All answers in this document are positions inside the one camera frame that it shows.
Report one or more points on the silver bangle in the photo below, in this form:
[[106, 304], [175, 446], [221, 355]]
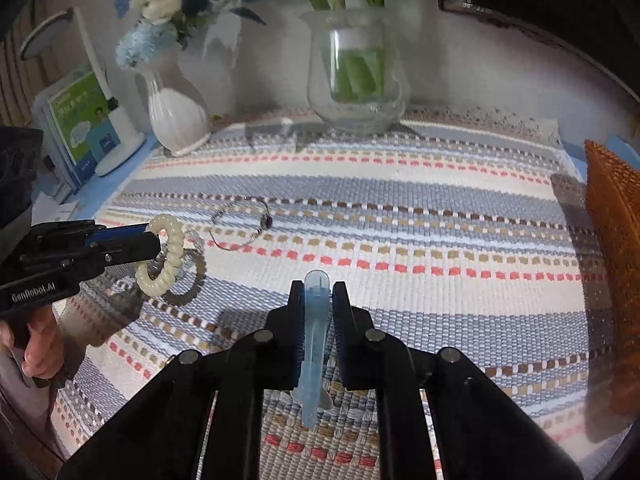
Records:
[[266, 221]]

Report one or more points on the row of standing books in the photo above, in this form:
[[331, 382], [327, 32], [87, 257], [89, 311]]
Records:
[[82, 125]]

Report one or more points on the white ribbed vase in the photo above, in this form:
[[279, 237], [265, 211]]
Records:
[[175, 120]]

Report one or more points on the clear glass vase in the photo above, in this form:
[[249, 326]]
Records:
[[350, 110]]

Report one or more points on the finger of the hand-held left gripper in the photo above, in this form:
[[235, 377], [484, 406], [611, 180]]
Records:
[[120, 232], [130, 252]]

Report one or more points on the person's left forearm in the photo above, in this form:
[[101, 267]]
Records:
[[25, 410]]

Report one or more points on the person's left hand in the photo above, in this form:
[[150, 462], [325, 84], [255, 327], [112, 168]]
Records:
[[42, 345]]

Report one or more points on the white desk lamp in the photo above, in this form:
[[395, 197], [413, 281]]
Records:
[[120, 130]]

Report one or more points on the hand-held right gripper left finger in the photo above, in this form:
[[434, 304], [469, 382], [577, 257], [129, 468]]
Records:
[[295, 330]]

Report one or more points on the brown wicker basket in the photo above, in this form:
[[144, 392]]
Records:
[[615, 260]]

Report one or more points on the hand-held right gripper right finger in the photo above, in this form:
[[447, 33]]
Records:
[[342, 330]]

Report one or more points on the blue and white artificial flowers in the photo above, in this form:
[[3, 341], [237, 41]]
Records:
[[160, 7]]

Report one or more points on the striped woven table mat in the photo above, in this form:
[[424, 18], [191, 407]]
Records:
[[425, 240]]

